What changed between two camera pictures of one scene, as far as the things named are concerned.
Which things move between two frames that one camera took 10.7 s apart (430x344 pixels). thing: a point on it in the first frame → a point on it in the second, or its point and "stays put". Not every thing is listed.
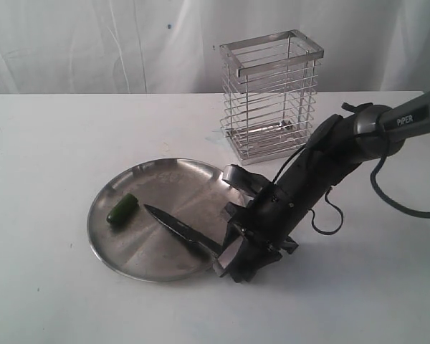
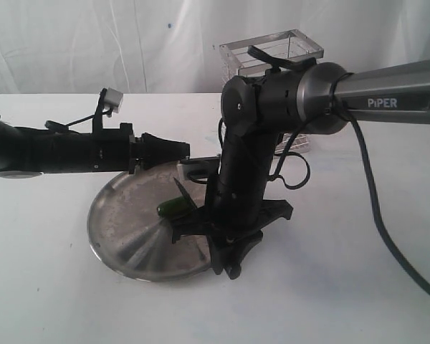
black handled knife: (186, 231) → (186, 193)
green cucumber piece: (123, 209) → (175, 208)
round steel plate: (191, 193) stays put
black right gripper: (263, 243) → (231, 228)
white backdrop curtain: (158, 46) stays put
